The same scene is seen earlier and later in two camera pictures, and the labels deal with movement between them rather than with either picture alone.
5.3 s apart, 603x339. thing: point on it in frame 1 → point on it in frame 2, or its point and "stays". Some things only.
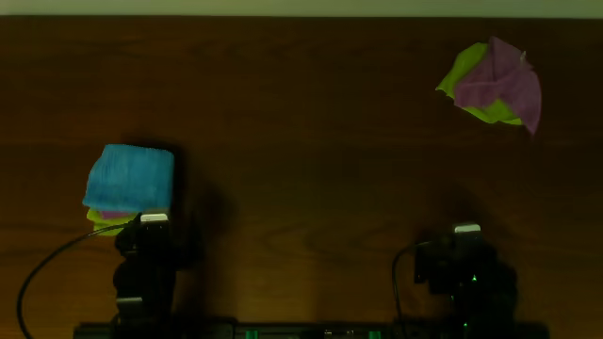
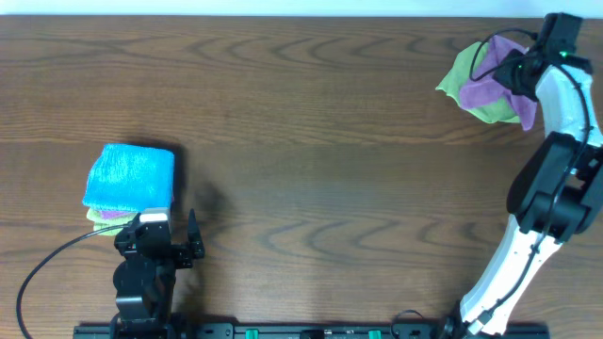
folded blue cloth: x=127 y=177 stays
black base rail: x=311 y=330 stays
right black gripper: x=438 y=268 → x=505 y=75
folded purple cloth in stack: x=107 y=215 stays
